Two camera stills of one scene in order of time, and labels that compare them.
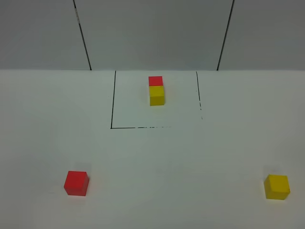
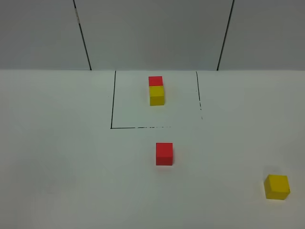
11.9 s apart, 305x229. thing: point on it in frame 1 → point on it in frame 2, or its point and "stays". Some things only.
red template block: [155, 81] stays
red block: [76, 182] → [164, 153]
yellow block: [277, 186] stays
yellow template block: [157, 95] stays
